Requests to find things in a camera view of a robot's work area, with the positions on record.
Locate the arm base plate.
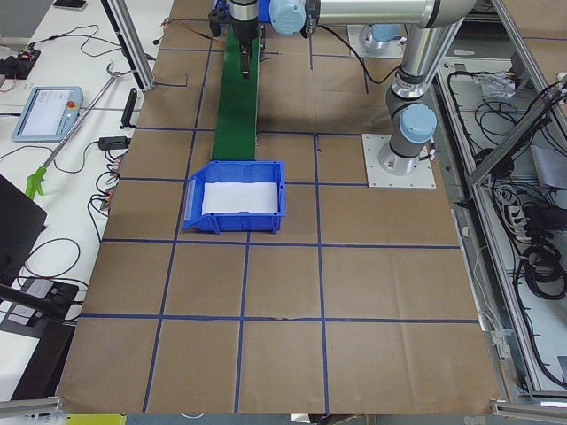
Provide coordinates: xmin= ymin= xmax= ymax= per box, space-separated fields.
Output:
xmin=347 ymin=24 xmax=404 ymax=59
xmin=361 ymin=134 xmax=436 ymax=189

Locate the black power adapter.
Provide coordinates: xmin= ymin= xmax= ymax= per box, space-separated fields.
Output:
xmin=97 ymin=136 xmax=131 ymax=151

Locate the green handled reacher stick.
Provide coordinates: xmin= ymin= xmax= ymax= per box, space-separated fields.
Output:
xmin=25 ymin=62 xmax=129 ymax=199

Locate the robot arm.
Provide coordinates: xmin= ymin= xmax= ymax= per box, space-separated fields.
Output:
xmin=358 ymin=24 xmax=402 ymax=58
xmin=268 ymin=0 xmax=474 ymax=176

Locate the blue source bin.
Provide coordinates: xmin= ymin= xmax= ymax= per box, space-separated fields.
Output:
xmin=183 ymin=160 xmax=286 ymax=234

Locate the green conveyor belt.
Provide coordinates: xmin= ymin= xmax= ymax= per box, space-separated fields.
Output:
xmin=212 ymin=26 xmax=259 ymax=160

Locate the aluminium profile post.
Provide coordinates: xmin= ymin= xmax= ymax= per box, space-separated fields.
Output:
xmin=101 ymin=0 xmax=155 ymax=92

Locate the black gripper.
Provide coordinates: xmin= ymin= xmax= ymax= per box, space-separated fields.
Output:
xmin=208 ymin=0 xmax=259 ymax=80

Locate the red black wire pair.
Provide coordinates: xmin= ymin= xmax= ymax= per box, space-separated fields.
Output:
xmin=159 ymin=17 xmax=225 ymax=45

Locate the white foam pad source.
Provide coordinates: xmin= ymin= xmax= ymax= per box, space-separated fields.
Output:
xmin=202 ymin=182 xmax=278 ymax=213

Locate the blue destination bin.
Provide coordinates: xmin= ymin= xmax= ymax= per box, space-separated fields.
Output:
xmin=213 ymin=0 xmax=270 ymax=23

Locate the teach pendant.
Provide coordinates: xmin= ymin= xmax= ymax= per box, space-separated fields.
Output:
xmin=12 ymin=86 xmax=83 ymax=143

